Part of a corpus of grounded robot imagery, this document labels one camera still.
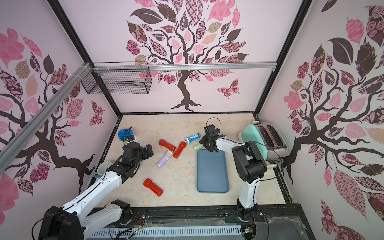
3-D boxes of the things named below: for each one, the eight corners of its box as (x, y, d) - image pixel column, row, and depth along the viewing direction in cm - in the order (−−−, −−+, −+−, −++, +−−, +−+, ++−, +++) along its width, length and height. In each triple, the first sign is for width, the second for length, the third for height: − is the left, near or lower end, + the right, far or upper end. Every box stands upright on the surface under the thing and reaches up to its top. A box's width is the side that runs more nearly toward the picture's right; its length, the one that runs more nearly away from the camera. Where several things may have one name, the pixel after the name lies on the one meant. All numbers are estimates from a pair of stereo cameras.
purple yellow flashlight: (155, 166, 93) (155, 164, 91) (169, 151, 100) (168, 149, 98) (160, 169, 91) (159, 167, 89) (173, 154, 98) (172, 152, 96)
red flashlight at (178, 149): (171, 156, 97) (171, 155, 95) (181, 142, 104) (181, 140, 103) (177, 159, 95) (176, 157, 94) (186, 144, 103) (186, 142, 101)
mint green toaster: (243, 162, 95) (253, 145, 80) (238, 139, 107) (245, 121, 92) (276, 162, 95) (292, 145, 80) (267, 139, 107) (280, 120, 92)
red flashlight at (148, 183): (143, 184, 86) (141, 183, 84) (148, 178, 88) (147, 177, 86) (159, 197, 81) (158, 196, 79) (164, 191, 84) (163, 189, 81)
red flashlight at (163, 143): (158, 144, 103) (157, 142, 101) (162, 140, 105) (161, 138, 103) (172, 152, 99) (172, 150, 97) (176, 148, 101) (175, 146, 99)
